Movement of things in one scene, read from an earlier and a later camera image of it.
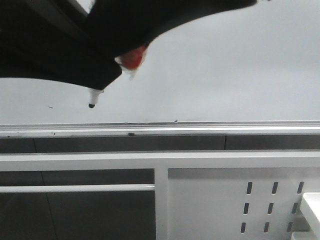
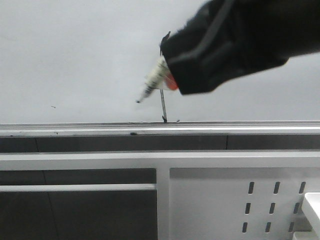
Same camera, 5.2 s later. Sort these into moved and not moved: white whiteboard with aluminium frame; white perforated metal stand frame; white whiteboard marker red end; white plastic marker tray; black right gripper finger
Moved: white whiteboard marker red end; black right gripper finger
Not moved: white plastic marker tray; white whiteboard with aluminium frame; white perforated metal stand frame
